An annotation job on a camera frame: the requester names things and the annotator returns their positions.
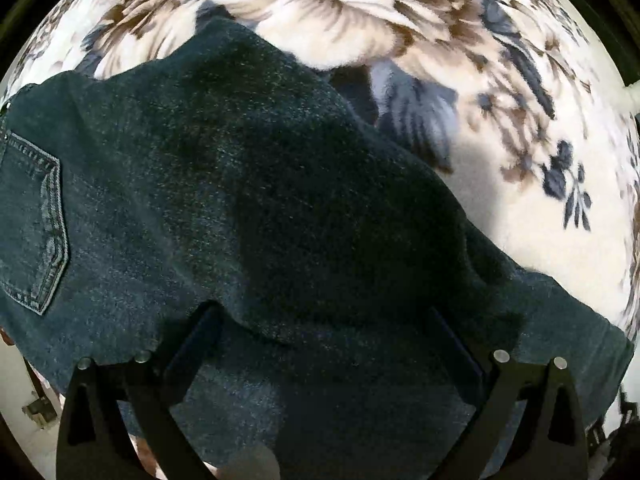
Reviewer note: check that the dark blue denim pants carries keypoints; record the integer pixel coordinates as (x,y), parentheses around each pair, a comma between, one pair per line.
(240,200)

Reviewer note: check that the floral printed blanket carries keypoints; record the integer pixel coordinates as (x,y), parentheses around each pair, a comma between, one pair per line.
(500,85)

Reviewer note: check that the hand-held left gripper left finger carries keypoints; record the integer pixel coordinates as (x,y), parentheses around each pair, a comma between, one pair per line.
(192,342)

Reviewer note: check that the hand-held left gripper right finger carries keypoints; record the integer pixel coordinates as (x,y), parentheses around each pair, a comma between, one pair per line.
(457,345)

